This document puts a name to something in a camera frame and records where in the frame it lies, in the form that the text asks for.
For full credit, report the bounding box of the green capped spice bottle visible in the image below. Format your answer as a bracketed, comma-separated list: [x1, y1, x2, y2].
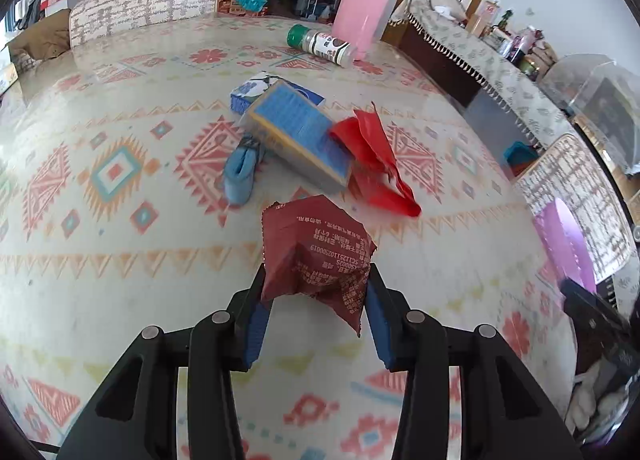
[286, 24, 356, 68]

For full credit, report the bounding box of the mesh food cover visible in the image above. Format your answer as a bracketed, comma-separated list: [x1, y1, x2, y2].
[539, 54, 639, 175]

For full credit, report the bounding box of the purple perforated basket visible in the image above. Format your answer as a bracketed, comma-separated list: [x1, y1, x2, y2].
[534, 198, 597, 293]

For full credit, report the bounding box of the dark red snack wrapper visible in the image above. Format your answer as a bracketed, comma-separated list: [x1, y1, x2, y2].
[262, 194, 376, 333]

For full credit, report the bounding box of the red plastic bag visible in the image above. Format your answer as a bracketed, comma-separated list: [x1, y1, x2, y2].
[329, 105, 422, 218]

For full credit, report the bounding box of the light blue folded pouch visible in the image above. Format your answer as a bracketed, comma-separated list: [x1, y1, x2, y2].
[222, 134, 265, 206]

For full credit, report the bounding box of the blue yellow box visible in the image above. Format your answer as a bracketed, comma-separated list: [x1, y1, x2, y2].
[241, 81, 354, 194]

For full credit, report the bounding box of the patterned chair far side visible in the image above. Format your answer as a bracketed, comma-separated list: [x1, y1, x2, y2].
[68, 0, 218, 48]

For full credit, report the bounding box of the floral tablecloth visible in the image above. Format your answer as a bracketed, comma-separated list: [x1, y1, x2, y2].
[1, 17, 576, 445]

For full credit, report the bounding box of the patterned chair right side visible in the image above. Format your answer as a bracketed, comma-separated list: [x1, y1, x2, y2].
[515, 133, 636, 282]

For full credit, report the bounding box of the pink thermos bottle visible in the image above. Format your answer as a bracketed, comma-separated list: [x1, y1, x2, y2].
[332, 0, 389, 60]

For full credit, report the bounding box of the blue white small box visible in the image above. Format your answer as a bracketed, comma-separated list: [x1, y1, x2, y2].
[230, 71, 324, 114]

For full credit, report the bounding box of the leaf pattern sideboard cloth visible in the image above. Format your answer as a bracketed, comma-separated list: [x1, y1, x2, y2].
[388, 0, 573, 149]

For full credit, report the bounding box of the patterned chair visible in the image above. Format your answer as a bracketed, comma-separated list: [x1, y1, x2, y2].
[515, 133, 636, 282]
[68, 0, 218, 48]

